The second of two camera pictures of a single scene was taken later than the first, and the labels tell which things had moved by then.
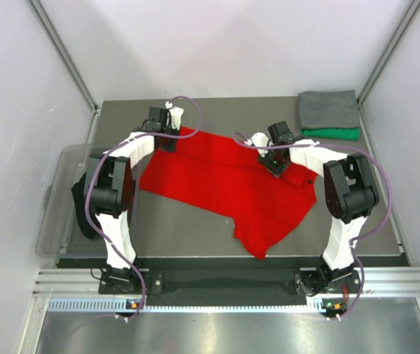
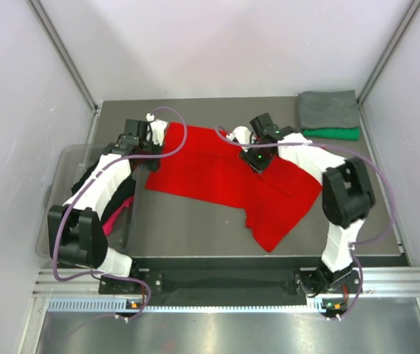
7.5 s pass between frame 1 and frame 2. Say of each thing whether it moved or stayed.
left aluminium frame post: stayed
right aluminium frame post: stayed
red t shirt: moved
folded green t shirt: stayed
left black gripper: moved
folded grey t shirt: stayed
